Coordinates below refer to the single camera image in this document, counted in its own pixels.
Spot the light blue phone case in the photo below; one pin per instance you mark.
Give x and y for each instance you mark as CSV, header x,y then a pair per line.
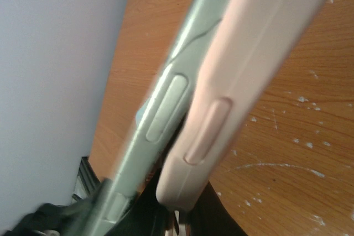
x,y
140,112

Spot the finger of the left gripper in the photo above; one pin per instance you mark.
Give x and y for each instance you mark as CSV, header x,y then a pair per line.
x,y
56,217

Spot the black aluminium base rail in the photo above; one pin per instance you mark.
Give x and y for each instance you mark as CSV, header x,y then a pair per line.
x,y
86,181

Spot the silver edged smartphone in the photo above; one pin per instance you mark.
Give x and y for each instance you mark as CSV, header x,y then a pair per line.
x,y
166,105

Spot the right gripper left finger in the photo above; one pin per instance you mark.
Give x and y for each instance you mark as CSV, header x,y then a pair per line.
x,y
147,216

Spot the pink phone case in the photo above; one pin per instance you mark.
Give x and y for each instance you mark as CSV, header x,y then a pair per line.
x,y
252,40

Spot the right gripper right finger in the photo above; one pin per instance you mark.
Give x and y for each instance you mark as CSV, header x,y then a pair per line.
x,y
209,217

